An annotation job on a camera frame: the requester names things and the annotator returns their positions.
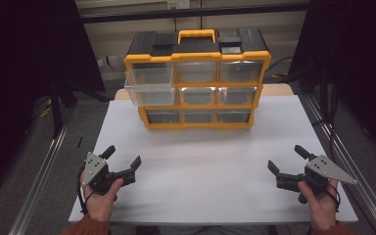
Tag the set of closed clear drawers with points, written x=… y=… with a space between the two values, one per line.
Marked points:
x=197 y=71

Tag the black metal stand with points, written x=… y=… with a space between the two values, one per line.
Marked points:
x=57 y=107

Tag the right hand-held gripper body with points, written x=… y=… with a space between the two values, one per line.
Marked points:
x=326 y=168

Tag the person's left hand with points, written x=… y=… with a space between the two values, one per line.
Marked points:
x=99 y=207

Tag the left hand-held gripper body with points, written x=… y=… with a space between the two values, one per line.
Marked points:
x=95 y=169

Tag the white wall socket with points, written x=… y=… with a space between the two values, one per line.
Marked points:
x=178 y=3

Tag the dark curtain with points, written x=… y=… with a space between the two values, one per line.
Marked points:
x=355 y=58
x=19 y=65

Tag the aluminium floor rail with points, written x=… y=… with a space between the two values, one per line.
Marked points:
x=37 y=182
x=359 y=176

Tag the clear plastic drawer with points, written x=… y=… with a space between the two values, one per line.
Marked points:
x=150 y=85

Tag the yellow black drawer organizer cabinet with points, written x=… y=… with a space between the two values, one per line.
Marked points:
x=196 y=46

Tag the person's right hand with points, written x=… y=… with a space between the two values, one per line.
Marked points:
x=321 y=210

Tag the black horizontal bar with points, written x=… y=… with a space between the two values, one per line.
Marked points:
x=189 y=13

